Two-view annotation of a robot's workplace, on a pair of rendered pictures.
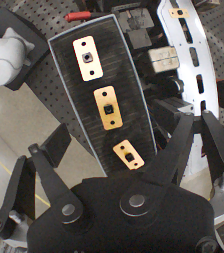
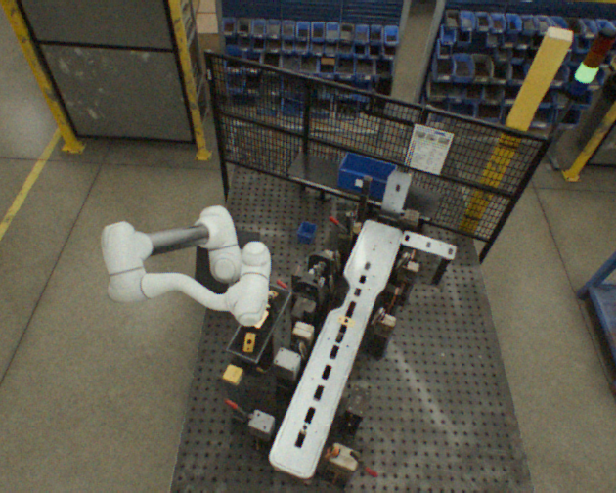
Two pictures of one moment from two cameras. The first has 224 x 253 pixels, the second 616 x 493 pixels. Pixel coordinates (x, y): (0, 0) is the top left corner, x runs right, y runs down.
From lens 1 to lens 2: 1.84 m
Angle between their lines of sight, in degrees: 57
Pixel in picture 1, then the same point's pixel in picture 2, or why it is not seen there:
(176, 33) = (330, 332)
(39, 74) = not seen: hidden behind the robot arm
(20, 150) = (28, 374)
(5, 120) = (81, 312)
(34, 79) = not seen: hidden behind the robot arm
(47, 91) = (217, 321)
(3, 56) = (236, 265)
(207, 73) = (339, 369)
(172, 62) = (305, 333)
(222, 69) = (415, 436)
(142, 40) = (297, 313)
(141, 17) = (309, 305)
